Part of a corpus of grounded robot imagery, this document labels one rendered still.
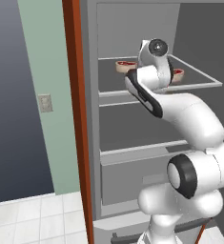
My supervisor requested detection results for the grey open fridge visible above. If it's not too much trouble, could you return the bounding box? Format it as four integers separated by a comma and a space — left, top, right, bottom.
78, 0, 224, 244

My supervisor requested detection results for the glass fridge shelf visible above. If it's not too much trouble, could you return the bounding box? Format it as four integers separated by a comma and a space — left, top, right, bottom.
99, 138, 192, 158
97, 53, 223, 98

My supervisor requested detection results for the raw steak on tan tray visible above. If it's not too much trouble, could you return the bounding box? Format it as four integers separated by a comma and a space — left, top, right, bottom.
171, 68, 186, 84
115, 60, 139, 74

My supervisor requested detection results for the grey fridge drawer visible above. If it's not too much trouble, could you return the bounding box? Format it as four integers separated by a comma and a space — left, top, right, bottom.
100, 152, 193, 206

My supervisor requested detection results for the red-brown wooden cabinet panel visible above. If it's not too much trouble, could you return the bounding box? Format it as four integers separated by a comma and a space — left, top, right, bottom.
61, 0, 95, 244

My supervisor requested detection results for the beige wall switch plate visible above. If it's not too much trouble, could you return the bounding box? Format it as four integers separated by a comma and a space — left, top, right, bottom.
37, 93, 53, 113

